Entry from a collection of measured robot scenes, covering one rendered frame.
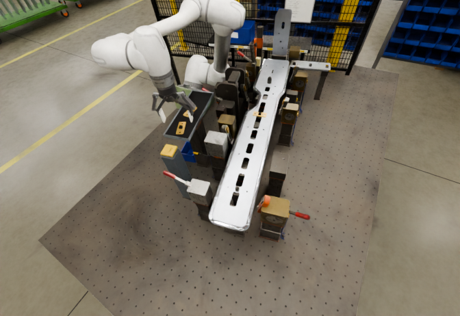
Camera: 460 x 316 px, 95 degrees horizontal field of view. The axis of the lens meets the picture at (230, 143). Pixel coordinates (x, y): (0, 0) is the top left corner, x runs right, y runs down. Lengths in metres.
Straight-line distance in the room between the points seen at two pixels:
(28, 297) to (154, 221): 1.41
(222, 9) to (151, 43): 0.56
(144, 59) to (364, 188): 1.36
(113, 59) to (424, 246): 2.43
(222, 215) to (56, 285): 1.75
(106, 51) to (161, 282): 1.06
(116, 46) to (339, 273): 1.36
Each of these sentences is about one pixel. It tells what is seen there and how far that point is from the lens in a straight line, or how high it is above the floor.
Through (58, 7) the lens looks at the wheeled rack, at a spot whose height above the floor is 0.28.
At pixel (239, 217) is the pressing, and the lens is 0.98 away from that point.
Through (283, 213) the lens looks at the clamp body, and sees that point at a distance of 0.93.
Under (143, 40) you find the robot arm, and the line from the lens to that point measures 0.82.
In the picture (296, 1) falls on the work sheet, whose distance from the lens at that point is 2.08.
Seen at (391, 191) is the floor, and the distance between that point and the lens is 2.52.
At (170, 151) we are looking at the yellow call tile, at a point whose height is 1.16.
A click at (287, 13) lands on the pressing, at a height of 1.31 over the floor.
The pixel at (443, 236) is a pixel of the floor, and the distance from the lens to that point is 2.54.
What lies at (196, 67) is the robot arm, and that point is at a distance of 1.77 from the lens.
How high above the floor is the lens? 1.92
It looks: 51 degrees down
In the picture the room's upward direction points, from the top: 7 degrees counter-clockwise
